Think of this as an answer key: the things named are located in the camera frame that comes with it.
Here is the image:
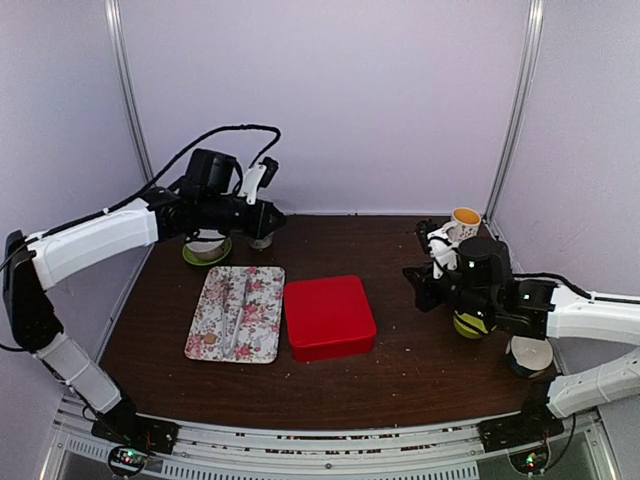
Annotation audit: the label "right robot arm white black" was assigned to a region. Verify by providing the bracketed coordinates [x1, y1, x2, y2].
[403, 232, 639, 442]

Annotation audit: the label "lime green bowl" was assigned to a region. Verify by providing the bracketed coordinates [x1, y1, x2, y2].
[453, 311, 492, 340]

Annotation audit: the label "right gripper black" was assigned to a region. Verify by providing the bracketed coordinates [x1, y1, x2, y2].
[403, 260, 495, 324]

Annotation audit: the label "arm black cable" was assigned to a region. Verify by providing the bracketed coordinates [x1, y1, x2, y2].
[509, 272, 640, 304]
[0, 123, 282, 351]

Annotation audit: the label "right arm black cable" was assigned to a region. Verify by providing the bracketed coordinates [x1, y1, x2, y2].
[509, 272, 640, 304]

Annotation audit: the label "green saucer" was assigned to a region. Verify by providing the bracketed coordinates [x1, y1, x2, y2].
[182, 238, 232, 266]

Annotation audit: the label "floral rectangular tray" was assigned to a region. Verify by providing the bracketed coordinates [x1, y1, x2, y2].
[184, 266, 286, 365]

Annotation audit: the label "aluminium frame post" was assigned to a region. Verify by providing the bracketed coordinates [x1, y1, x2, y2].
[484, 0, 545, 224]
[104, 0, 154, 195]

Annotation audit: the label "floral cream mug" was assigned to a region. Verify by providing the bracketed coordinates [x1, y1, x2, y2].
[248, 232, 275, 251]

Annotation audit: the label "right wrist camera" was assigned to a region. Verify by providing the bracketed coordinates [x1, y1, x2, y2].
[415, 220, 458, 280]

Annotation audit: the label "white mug orange inside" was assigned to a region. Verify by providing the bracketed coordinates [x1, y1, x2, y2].
[442, 207, 482, 243]

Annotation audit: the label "metal tongs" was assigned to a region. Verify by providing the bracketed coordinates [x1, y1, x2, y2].
[222, 267, 251, 359]

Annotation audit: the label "red box base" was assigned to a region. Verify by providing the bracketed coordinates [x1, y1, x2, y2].
[291, 336, 375, 363]

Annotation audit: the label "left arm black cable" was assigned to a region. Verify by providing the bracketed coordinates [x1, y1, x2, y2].
[0, 123, 282, 351]

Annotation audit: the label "dark blue white bowl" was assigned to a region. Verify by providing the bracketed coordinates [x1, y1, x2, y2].
[506, 336, 554, 379]

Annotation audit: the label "tan heart chocolate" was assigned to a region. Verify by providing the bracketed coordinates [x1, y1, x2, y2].
[203, 333, 217, 344]

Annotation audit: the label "left aluminium frame post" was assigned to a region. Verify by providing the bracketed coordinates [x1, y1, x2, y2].
[104, 0, 154, 195]

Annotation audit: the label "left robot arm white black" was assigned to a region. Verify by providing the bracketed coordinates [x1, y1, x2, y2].
[1, 149, 286, 444]

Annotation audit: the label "right aluminium frame post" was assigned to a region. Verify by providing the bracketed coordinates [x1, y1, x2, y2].
[484, 0, 545, 224]

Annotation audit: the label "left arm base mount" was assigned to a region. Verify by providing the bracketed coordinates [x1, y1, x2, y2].
[83, 393, 179, 479]

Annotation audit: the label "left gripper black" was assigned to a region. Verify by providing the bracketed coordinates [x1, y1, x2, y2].
[201, 194, 288, 240]

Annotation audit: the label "red box lid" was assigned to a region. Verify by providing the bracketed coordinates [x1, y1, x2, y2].
[284, 275, 377, 350]

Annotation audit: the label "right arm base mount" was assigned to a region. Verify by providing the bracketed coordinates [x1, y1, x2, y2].
[477, 381, 565, 476]

